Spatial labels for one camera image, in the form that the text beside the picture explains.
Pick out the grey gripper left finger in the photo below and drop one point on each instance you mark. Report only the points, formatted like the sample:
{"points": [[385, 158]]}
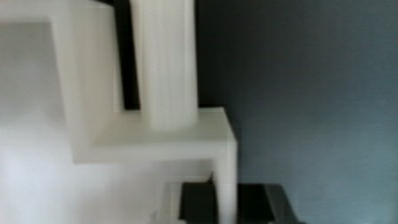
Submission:
{"points": [[197, 203]]}

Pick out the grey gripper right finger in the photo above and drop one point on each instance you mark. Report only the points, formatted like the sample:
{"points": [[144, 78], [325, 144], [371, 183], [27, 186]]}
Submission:
{"points": [[263, 205]]}

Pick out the white chair seat part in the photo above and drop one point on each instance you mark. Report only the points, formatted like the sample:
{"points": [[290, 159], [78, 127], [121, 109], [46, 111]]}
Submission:
{"points": [[91, 168]]}

